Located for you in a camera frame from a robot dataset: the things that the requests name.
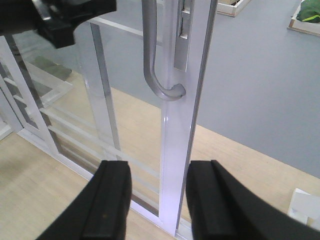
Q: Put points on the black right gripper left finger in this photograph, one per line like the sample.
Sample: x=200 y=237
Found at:
x=100 y=210

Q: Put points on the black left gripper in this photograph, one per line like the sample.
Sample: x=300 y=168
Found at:
x=54 y=20

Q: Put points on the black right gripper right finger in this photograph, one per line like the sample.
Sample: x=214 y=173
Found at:
x=222 y=208

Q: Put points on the grey metal door handle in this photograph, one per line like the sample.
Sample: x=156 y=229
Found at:
x=150 y=29

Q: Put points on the white sliding transparent door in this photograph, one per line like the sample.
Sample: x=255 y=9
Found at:
x=155 y=136

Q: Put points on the silver door lock plate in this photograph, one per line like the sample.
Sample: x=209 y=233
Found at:
x=183 y=29

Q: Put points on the white fixed glass panel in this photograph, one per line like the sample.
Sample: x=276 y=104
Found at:
x=63 y=96

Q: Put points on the green bag in tray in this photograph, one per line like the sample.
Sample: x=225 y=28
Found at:
x=309 y=11

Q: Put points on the white triangular support bracket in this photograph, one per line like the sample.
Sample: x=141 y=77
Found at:
x=305 y=208

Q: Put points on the white wooden tray frame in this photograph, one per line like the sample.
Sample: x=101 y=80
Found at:
x=303 y=27

